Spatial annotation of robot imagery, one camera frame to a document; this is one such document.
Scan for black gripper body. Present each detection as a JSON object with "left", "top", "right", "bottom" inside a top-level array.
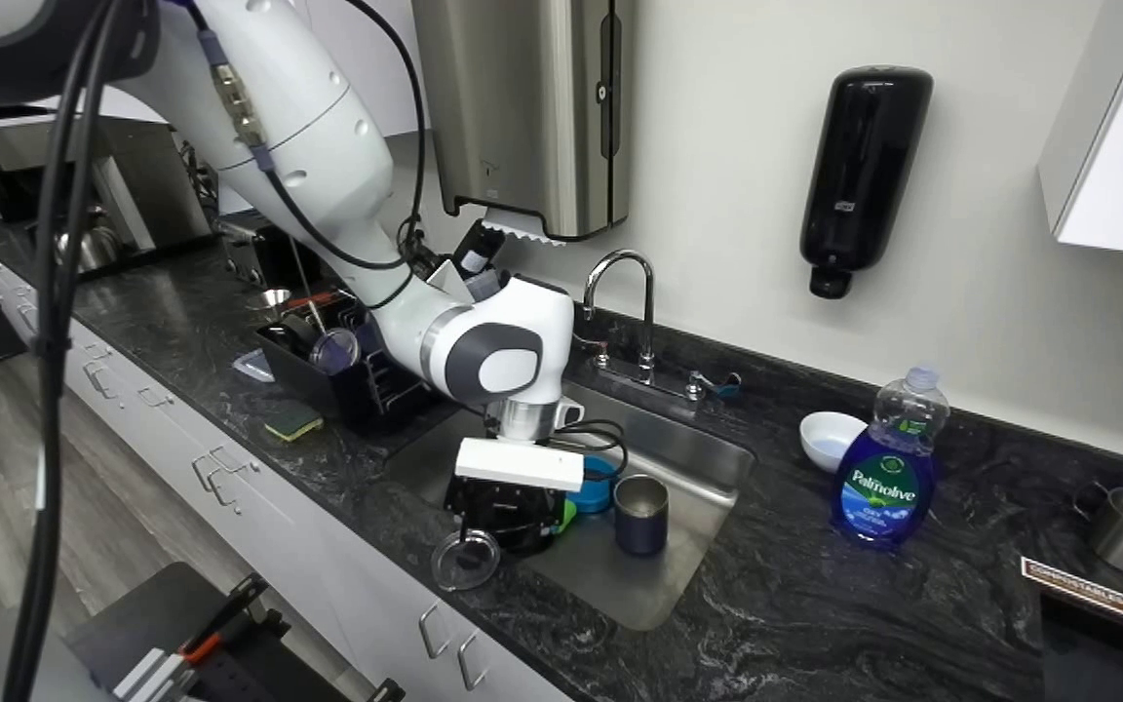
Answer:
[{"left": 445, "top": 478, "right": 571, "bottom": 528}]

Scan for clear round lid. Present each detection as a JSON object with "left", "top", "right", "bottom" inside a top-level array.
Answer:
[{"left": 433, "top": 530, "right": 502, "bottom": 594}]

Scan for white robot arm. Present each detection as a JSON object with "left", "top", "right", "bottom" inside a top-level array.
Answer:
[{"left": 0, "top": 0, "right": 584, "bottom": 491}]

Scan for dark blue metal cup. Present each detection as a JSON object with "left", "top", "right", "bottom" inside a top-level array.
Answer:
[{"left": 611, "top": 476, "right": 666, "bottom": 556}]

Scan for stainless steel sink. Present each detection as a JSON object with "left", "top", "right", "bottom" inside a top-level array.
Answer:
[{"left": 381, "top": 364, "right": 757, "bottom": 636}]

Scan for black plastic container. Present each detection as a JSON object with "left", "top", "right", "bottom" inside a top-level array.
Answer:
[{"left": 459, "top": 508, "right": 563, "bottom": 556}]

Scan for blue round bowl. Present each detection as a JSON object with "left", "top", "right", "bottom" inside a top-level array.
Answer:
[{"left": 574, "top": 451, "right": 619, "bottom": 513}]

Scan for white base cabinets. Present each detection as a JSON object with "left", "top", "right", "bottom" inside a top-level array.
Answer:
[{"left": 0, "top": 239, "right": 574, "bottom": 702}]

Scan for chrome faucet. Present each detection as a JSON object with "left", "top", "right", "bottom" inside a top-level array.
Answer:
[{"left": 574, "top": 244, "right": 751, "bottom": 409}]

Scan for yellow green sponge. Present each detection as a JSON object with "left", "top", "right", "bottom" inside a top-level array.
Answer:
[{"left": 263, "top": 400, "right": 323, "bottom": 445}]

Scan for black dish rack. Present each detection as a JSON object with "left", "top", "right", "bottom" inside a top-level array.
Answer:
[{"left": 259, "top": 294, "right": 442, "bottom": 432}]

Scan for white small bowl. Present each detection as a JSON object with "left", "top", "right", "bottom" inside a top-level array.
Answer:
[{"left": 799, "top": 409, "right": 866, "bottom": 471}]

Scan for black tool cart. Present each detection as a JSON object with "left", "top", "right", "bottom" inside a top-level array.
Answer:
[{"left": 72, "top": 562, "right": 352, "bottom": 702}]

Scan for blue dish soap bottle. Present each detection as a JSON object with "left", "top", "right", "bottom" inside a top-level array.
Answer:
[{"left": 836, "top": 365, "right": 952, "bottom": 545}]

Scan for steel paper towel dispenser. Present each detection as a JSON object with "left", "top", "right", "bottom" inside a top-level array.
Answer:
[{"left": 415, "top": 0, "right": 641, "bottom": 243}]

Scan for coffee maker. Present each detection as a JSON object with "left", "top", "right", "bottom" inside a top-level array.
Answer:
[{"left": 0, "top": 112, "right": 214, "bottom": 278}]

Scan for black wall soap dispenser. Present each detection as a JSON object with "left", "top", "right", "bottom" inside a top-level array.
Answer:
[{"left": 799, "top": 68, "right": 933, "bottom": 302}]

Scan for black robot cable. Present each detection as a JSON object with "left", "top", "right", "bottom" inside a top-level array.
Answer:
[{"left": 0, "top": 0, "right": 433, "bottom": 702}]

